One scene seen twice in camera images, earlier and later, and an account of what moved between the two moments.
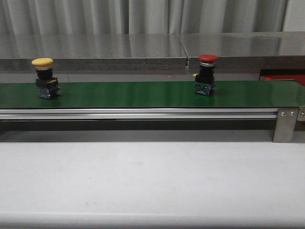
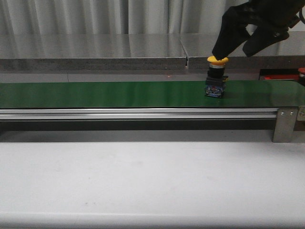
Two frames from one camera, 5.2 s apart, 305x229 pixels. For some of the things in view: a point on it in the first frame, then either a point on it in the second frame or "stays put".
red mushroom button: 205,83 to 301,72
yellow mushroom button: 47,86 to 216,79
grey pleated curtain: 142,16 stays put
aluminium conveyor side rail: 230,114 stays put
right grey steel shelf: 247,52 stays put
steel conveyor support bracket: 285,122 stays put
